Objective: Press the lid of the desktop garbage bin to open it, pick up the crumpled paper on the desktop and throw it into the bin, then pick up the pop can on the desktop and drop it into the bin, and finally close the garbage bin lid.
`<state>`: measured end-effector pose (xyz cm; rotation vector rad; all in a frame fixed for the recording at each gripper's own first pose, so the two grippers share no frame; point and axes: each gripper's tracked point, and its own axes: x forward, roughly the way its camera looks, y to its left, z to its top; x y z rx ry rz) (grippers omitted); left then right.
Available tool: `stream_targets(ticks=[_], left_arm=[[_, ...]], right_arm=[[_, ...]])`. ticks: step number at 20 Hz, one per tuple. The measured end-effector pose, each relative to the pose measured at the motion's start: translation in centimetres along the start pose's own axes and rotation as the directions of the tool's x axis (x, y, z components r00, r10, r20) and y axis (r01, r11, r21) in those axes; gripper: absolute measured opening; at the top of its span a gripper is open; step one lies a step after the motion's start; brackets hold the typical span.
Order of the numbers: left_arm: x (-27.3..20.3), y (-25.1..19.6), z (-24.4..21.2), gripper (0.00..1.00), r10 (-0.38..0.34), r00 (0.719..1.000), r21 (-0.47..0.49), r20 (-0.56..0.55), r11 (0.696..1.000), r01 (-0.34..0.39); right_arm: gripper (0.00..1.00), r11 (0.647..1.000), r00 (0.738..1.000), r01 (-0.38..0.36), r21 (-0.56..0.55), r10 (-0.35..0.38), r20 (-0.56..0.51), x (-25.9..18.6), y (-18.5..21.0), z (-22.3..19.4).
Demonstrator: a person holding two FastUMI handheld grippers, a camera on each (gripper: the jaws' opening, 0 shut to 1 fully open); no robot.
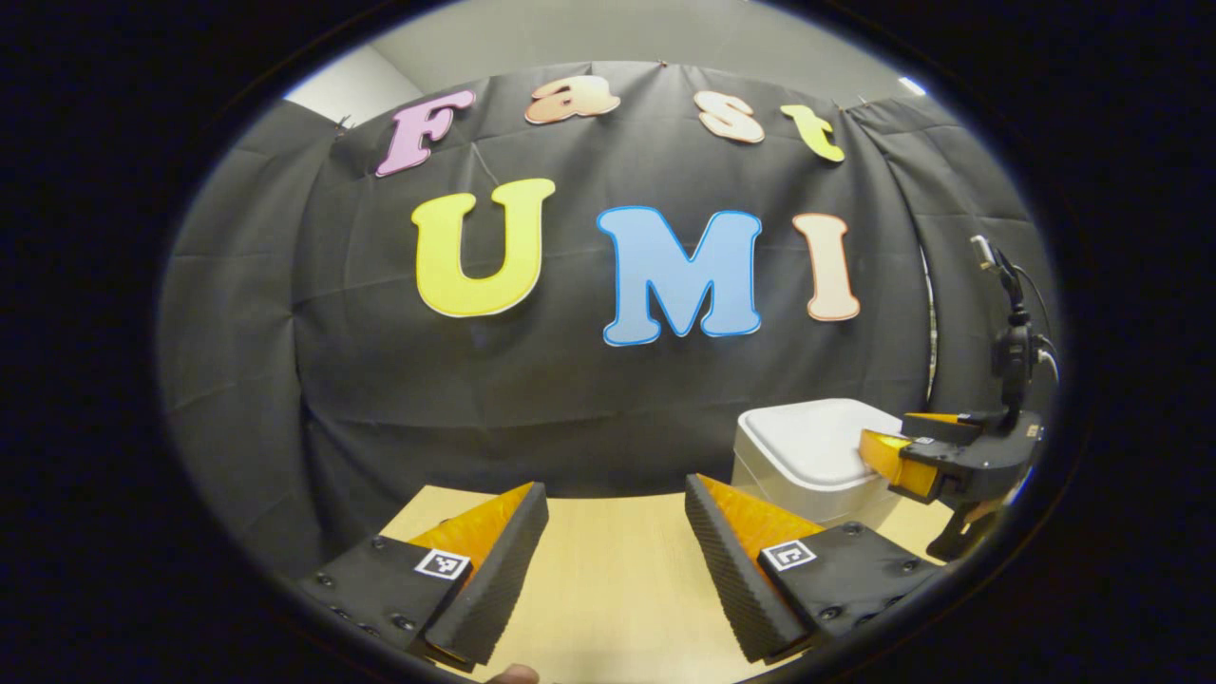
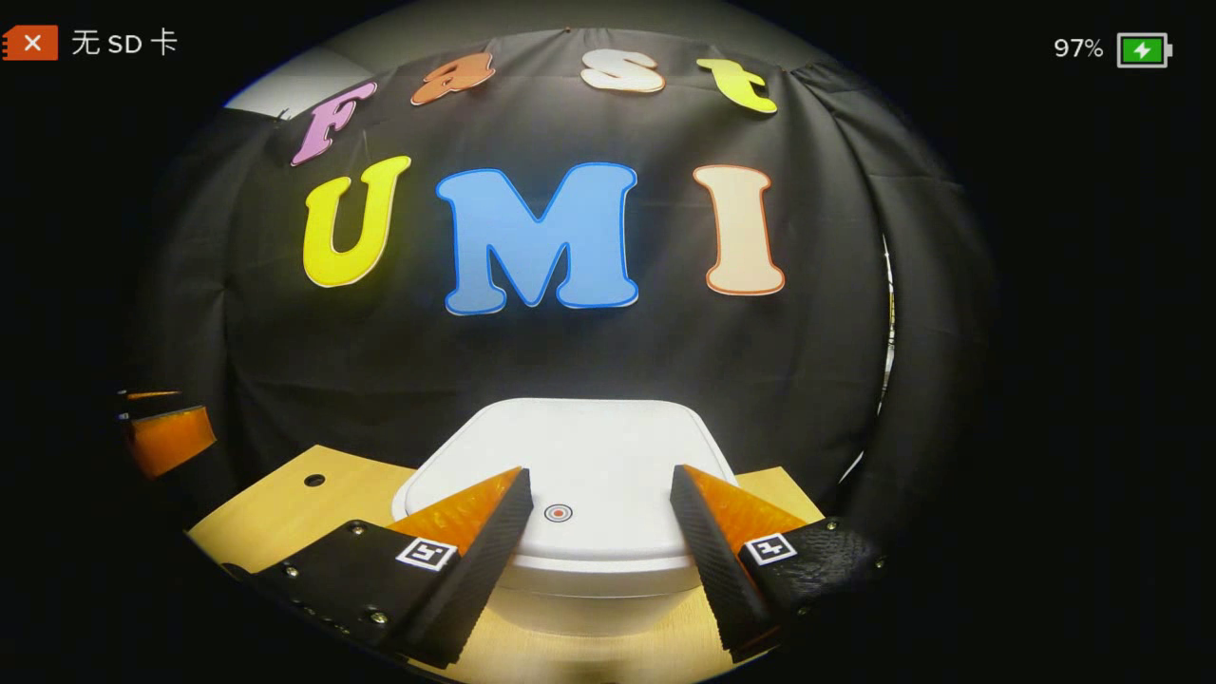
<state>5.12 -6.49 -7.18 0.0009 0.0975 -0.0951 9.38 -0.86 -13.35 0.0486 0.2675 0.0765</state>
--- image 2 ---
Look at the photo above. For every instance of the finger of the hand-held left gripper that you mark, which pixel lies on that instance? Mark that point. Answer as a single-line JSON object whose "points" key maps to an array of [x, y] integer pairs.
{"points": [[152, 394], [176, 439]]}

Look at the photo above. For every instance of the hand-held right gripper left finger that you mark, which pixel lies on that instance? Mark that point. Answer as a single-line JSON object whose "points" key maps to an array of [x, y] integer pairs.
{"points": [[480, 570]]}

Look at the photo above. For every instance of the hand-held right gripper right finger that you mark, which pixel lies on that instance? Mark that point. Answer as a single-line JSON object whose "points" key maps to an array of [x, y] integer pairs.
{"points": [[722, 570]]}

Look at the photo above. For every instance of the white desktop garbage bin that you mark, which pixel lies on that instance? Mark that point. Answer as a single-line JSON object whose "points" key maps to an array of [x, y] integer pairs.
{"points": [[598, 456]]}

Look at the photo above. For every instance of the wooden desktop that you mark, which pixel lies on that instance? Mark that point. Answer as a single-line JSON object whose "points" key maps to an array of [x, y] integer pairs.
{"points": [[275, 518]]}

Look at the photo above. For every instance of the black backdrop cloth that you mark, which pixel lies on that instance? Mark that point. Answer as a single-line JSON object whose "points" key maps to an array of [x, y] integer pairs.
{"points": [[380, 361]]}

